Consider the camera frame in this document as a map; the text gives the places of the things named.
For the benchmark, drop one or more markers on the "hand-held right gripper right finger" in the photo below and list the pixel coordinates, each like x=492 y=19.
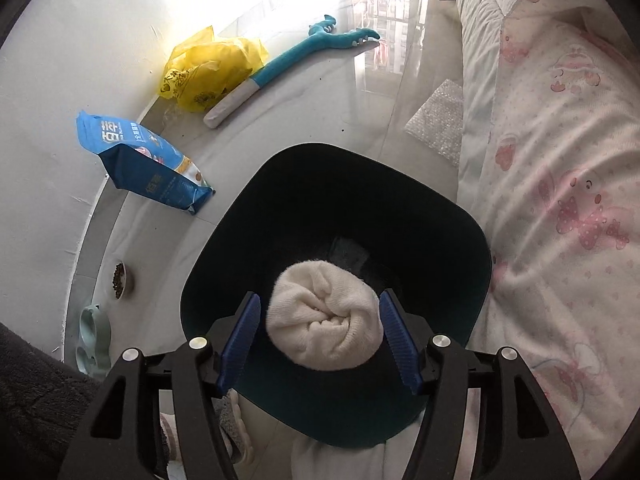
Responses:
x=400 y=345

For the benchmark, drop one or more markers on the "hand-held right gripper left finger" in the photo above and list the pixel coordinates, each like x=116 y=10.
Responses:
x=240 y=340

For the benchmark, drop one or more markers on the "white sock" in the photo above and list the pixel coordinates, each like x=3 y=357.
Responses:
x=325 y=310

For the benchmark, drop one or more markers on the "dark plastic waste bin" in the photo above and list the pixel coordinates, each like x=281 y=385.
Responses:
x=350 y=195

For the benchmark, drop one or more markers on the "pink fuzzy slipper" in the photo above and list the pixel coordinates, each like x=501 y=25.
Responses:
x=172 y=440

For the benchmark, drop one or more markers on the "pet food bowl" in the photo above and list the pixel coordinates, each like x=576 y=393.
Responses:
x=121 y=280

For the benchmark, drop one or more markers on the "pale green double bowl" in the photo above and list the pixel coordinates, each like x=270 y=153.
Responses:
x=95 y=330

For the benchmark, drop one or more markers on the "person's dark fuzzy clothing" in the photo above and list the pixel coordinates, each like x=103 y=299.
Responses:
x=35 y=410

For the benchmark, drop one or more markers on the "pink printed duvet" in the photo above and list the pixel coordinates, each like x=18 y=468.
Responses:
x=550 y=185

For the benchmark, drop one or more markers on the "blue pet food bag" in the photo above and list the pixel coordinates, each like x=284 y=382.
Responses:
x=125 y=150

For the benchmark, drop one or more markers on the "bubble wrap sheet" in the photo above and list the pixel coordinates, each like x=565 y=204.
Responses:
x=435 y=120

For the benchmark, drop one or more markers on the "yellow plastic bag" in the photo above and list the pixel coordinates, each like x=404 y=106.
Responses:
x=210 y=65

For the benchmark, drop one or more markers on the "teal dinosaur stick toy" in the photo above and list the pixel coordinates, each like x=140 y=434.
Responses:
x=300 y=52

